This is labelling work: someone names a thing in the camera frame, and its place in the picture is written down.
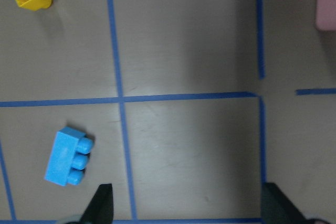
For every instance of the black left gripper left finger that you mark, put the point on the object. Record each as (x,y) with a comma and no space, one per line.
(100,208)

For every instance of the blue toy block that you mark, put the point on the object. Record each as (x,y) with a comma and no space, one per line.
(69,157)

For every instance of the pink plastic box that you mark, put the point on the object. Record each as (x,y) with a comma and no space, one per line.
(325,15)

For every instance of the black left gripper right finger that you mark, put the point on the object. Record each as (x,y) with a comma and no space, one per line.
(277,208)

